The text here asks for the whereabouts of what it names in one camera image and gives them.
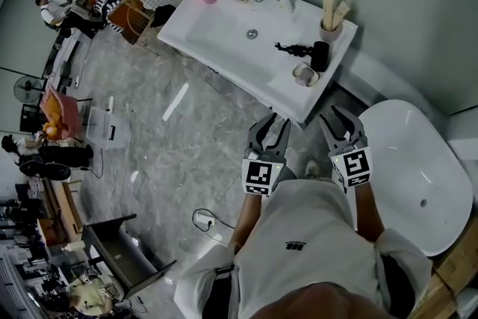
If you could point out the chrome basin drain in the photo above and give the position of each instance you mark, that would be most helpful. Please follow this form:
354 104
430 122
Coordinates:
252 34

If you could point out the black bag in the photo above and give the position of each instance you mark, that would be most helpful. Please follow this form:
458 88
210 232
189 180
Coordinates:
65 156

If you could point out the black open cabinet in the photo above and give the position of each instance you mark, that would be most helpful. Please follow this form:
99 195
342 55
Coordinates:
119 254

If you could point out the bathtub drain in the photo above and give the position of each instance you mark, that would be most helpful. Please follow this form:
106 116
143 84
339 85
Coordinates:
423 202

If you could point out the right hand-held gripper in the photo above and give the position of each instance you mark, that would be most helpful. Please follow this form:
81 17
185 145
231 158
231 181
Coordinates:
354 166

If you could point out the wooden table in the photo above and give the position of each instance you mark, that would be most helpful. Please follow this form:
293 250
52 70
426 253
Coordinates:
61 209

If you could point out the person's shoe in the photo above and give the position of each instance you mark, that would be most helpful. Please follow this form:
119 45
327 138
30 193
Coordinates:
311 168

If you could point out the beige tube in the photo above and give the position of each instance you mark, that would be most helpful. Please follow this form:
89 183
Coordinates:
340 15
327 13

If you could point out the beige soap dish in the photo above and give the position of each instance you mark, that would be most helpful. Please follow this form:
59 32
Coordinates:
313 81

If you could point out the clear plastic storage box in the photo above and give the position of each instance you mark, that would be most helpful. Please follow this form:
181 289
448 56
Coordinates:
102 129

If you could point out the orange box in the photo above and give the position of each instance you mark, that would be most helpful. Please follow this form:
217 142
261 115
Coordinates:
121 16

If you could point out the white bathtub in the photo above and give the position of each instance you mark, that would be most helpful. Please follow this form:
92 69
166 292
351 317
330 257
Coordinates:
407 175

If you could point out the person's white t-shirt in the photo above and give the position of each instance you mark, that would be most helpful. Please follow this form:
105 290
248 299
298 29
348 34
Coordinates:
306 257

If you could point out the black standing fan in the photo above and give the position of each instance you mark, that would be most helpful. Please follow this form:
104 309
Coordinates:
27 89

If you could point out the cardboard box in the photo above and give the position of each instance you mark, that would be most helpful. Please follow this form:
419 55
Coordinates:
455 272

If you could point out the person's face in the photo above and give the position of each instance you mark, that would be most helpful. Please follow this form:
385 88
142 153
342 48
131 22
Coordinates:
321 302

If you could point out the white power strip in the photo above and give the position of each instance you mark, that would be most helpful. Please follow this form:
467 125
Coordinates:
203 219
111 104

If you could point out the person's right forearm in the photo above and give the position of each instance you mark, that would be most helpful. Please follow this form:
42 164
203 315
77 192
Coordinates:
367 213

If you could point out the person's left forearm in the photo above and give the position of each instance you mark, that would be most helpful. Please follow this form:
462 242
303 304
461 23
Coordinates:
248 220

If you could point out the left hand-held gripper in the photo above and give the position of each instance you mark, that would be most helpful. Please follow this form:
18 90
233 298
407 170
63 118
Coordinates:
257 175

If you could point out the white washbasin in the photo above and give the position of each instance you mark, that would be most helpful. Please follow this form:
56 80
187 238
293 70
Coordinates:
224 45

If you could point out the pink cloth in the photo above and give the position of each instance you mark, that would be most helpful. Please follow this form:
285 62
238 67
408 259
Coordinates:
61 112

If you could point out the black cup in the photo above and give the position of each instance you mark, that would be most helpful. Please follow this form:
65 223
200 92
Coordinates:
320 56

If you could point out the pink cup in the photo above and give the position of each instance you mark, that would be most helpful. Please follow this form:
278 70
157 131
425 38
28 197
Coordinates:
330 34

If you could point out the black and white striped cloth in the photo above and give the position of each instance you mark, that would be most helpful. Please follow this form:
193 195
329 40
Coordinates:
106 2

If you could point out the pink bar of soap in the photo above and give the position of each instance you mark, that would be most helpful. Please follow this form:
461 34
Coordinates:
305 72

